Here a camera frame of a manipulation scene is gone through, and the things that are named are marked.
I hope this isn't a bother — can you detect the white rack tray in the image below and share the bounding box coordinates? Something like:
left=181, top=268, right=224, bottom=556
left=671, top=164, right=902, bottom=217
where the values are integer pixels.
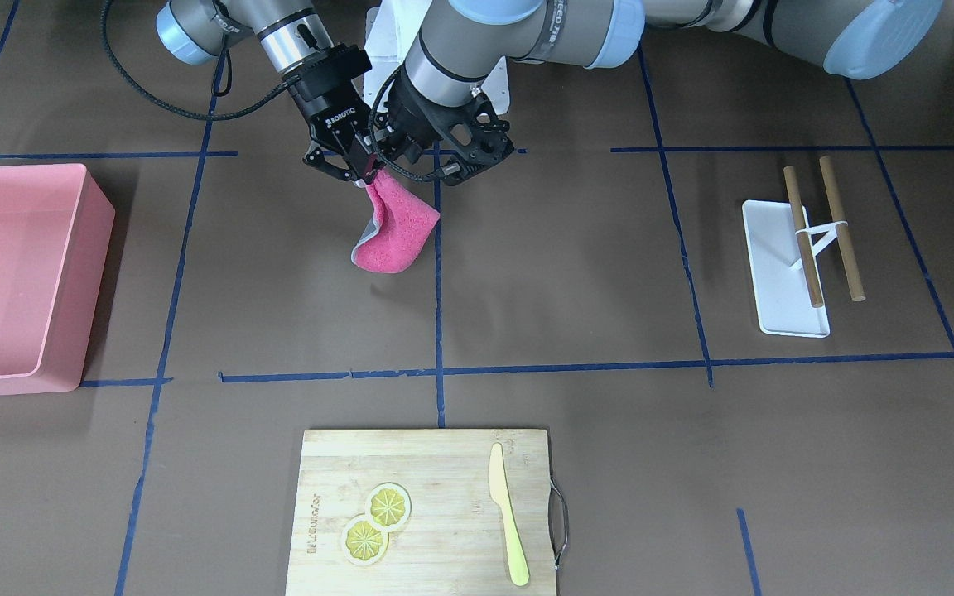
left=742, top=199, right=831, bottom=339

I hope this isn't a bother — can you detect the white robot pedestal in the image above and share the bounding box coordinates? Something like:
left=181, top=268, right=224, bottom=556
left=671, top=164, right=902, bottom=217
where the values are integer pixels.
left=363, top=1, right=511, bottom=116

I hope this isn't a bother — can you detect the lemon slice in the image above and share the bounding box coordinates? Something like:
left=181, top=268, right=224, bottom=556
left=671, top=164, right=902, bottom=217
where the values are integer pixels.
left=364, top=483, right=412, bottom=533
left=340, top=516, right=390, bottom=566

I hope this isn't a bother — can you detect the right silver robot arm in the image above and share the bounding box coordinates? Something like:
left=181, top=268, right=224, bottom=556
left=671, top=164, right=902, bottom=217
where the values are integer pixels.
left=156, top=1, right=376, bottom=185

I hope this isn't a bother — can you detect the pink plastic bin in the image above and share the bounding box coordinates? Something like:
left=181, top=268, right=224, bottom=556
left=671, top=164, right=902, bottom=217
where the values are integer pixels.
left=0, top=163, right=116, bottom=396

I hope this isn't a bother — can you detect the bamboo cutting board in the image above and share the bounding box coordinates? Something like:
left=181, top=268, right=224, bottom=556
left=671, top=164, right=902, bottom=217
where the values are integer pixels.
left=284, top=429, right=559, bottom=595

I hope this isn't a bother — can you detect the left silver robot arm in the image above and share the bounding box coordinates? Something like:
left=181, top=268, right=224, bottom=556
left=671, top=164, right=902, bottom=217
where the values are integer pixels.
left=374, top=1, right=943, bottom=160

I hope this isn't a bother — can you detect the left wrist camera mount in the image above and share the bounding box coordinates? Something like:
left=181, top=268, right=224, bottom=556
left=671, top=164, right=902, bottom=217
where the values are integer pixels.
left=434, top=92, right=514, bottom=186

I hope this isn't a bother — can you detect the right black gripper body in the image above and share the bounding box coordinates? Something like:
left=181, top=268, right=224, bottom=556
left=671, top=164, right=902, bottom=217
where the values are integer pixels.
left=282, top=46, right=374, bottom=158

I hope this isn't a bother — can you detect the yellow plastic knife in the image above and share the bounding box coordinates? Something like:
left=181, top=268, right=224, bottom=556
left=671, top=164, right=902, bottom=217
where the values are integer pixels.
left=488, top=442, right=530, bottom=586

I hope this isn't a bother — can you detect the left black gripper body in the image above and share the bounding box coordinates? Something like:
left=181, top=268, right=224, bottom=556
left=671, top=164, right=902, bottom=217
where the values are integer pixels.
left=373, top=74, right=451, bottom=162

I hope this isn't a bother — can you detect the pink microfiber cloth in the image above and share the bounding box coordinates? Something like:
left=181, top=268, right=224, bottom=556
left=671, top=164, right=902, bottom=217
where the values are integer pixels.
left=349, top=171, right=441, bottom=274

